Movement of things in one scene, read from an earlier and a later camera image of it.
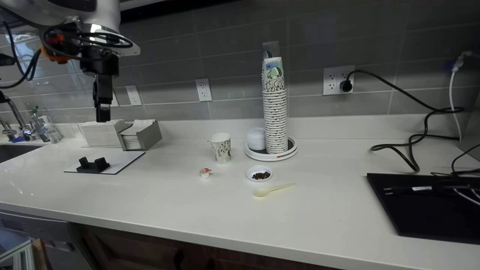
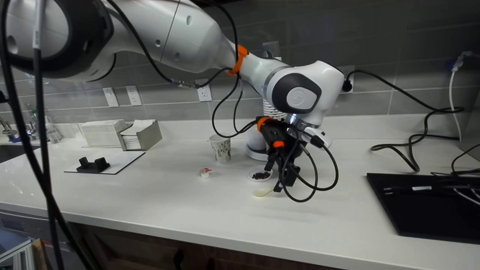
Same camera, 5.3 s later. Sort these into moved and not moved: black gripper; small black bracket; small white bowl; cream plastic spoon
Moved: black gripper
Not moved: small white bowl; small black bracket; cream plastic spoon
